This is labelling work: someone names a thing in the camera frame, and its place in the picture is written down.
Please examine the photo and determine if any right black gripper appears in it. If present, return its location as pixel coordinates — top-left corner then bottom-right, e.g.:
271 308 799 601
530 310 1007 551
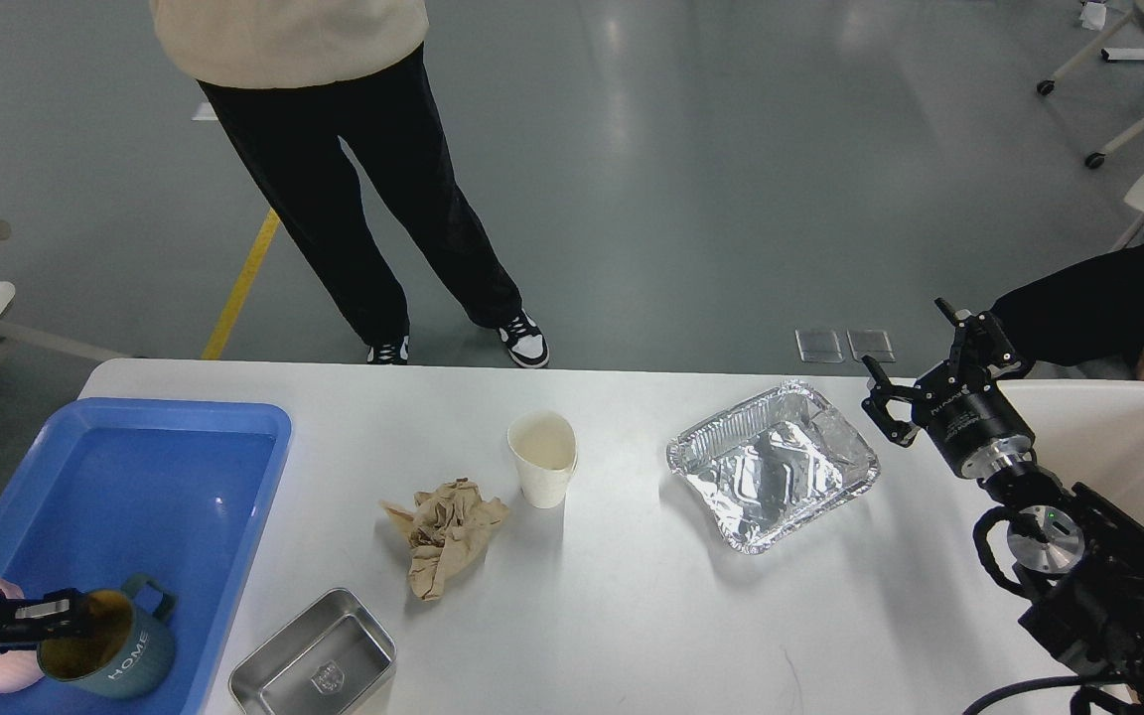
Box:
861 297 1034 480

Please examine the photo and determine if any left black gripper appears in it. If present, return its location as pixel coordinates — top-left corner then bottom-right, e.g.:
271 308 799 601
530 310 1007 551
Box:
0 588 92 651

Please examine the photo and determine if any teal mug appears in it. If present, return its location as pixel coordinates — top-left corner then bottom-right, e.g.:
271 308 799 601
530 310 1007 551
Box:
35 573 177 700

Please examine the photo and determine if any aluminium foil tray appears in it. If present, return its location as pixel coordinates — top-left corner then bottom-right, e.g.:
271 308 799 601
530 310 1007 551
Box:
666 380 881 555

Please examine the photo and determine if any stainless steel box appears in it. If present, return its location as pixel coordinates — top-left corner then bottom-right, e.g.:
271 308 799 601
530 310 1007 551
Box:
228 588 398 714

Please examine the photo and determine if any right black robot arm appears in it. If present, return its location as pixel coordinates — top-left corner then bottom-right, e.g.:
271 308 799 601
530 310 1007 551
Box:
861 297 1144 714

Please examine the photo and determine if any blue plastic tray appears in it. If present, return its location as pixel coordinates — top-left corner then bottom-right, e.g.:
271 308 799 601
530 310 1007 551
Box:
0 398 292 714

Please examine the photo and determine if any seated person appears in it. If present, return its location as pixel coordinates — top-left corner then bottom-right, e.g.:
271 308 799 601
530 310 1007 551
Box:
990 244 1144 379

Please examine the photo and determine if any white plastic bin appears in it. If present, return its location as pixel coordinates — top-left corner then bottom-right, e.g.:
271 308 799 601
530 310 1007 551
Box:
1000 379 1144 526

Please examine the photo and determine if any white paper cup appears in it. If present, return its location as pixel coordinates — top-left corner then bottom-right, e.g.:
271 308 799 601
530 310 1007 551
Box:
505 410 578 508

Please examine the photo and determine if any crumpled brown paper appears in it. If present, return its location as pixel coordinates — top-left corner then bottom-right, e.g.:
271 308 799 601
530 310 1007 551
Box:
380 477 511 602

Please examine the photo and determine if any standing person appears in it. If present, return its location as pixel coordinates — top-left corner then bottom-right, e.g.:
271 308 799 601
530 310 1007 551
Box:
150 1 550 370

